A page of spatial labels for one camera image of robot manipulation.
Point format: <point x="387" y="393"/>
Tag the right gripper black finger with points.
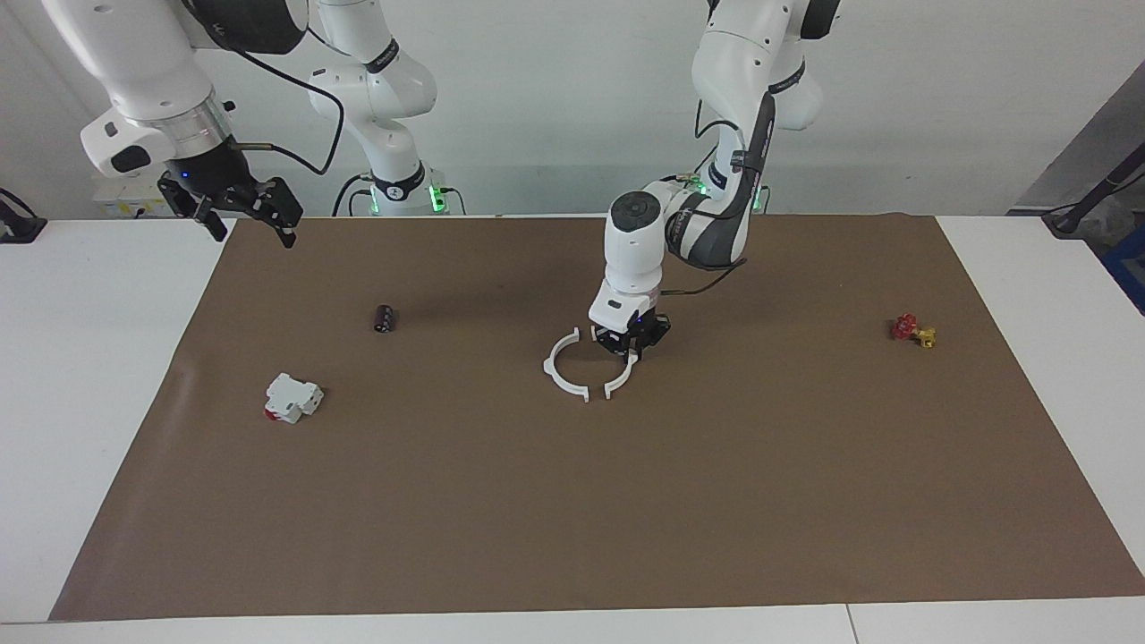
<point x="284" y="210"/>
<point x="188" y="206"/>

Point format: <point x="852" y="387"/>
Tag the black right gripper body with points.
<point x="219" y="183"/>

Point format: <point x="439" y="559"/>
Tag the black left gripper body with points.
<point x="637" y="329"/>

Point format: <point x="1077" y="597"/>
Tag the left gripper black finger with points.
<point x="660" y="333"/>
<point x="608" y="342"/>

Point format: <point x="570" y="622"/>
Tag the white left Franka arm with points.
<point x="635" y="250"/>

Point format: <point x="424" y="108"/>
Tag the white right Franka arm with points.
<point x="143" y="54"/>

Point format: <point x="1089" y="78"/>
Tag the small black cylindrical capacitor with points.
<point x="385" y="318"/>

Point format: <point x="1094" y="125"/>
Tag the brown paper table mat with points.
<point x="572" y="519"/>

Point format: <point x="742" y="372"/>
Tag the red yellow valve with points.
<point x="905" y="327"/>

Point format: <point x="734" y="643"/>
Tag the black tripod leg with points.
<point x="1096" y="192"/>

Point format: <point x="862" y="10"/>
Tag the blue box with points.
<point x="1129" y="268"/>

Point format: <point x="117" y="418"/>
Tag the black clamp mount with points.
<point x="18" y="228"/>

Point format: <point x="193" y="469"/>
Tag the white circuit breaker red switch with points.
<point x="293" y="395"/>

